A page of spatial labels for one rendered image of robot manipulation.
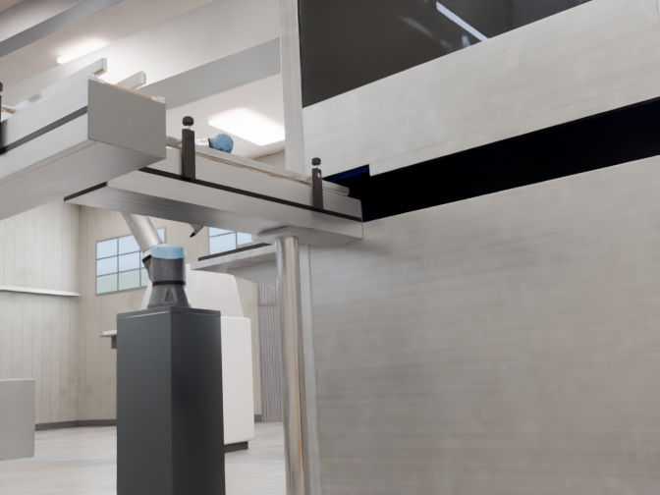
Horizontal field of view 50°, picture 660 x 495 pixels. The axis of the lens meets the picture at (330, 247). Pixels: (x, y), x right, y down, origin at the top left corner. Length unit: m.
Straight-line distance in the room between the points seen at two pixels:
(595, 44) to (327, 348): 0.87
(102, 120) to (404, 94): 0.85
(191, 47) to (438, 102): 4.88
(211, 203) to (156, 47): 5.39
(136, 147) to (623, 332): 0.88
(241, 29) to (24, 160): 5.01
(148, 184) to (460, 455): 0.81
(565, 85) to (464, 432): 0.71
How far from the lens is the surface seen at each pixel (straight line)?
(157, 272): 2.49
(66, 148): 1.03
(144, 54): 6.75
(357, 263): 1.66
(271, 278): 1.98
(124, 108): 1.03
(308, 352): 1.74
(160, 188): 1.25
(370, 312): 1.63
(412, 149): 1.62
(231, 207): 1.35
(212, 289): 6.25
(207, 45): 6.24
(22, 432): 1.23
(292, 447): 1.49
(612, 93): 1.46
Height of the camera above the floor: 0.51
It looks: 11 degrees up
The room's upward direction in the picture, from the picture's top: 3 degrees counter-clockwise
